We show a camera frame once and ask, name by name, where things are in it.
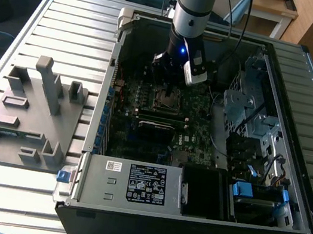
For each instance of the grey parts rack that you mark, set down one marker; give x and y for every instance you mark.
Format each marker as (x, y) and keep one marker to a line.
(37, 120)

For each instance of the black graphics card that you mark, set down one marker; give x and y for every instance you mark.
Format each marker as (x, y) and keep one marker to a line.
(153, 133)

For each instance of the blue case latch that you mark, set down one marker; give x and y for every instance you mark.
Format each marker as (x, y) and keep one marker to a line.
(62, 176)

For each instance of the black disk bay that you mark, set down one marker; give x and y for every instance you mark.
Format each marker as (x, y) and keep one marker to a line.
(241, 150)

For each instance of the silver CPU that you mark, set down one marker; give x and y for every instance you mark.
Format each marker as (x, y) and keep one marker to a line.
(172, 101)

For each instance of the blue disk carrier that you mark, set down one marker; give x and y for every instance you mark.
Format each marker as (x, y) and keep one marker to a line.
(242, 189)

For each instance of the black RAM slot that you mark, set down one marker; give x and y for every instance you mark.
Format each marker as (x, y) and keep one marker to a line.
(160, 113)
(159, 119)

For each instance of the grey power supply unit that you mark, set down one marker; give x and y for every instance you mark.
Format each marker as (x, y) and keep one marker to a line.
(96, 182)

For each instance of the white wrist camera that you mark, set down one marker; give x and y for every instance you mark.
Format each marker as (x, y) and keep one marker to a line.
(196, 72)

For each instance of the silver metal bracket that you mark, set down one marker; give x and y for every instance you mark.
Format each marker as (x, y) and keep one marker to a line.
(233, 101)

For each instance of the CPU socket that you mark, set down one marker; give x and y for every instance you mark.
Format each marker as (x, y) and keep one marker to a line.
(152, 108)

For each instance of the green RAM stick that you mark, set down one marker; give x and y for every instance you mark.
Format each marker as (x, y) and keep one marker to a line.
(20, 133)

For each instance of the grey metal drive cage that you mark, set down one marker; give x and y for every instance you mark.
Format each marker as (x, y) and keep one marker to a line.
(267, 126)

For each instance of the silver bracket screw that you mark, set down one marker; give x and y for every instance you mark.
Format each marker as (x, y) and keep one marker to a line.
(250, 101)

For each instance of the green motherboard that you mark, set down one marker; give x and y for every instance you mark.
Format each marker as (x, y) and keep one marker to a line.
(198, 136)

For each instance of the black hard disk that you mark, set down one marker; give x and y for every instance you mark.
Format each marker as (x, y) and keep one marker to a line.
(252, 209)

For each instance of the chipset heat sink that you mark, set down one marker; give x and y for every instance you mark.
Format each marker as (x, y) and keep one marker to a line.
(180, 157)

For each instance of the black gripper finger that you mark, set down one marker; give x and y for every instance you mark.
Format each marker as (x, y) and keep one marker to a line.
(169, 91)

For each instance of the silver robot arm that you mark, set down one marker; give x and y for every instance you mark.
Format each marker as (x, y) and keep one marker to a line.
(194, 8)

